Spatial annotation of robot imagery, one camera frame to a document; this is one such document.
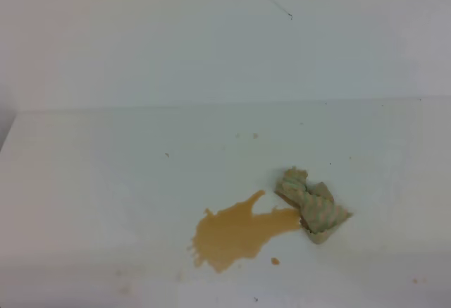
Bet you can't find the green striped rag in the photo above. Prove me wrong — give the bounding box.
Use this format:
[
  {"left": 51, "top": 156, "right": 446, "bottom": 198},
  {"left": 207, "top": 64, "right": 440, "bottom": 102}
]
[{"left": 275, "top": 166, "right": 352, "bottom": 245}]

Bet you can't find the brown coffee spill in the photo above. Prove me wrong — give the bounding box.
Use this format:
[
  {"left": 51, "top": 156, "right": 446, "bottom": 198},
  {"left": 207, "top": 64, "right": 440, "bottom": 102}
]
[{"left": 187, "top": 190, "right": 300, "bottom": 273}]

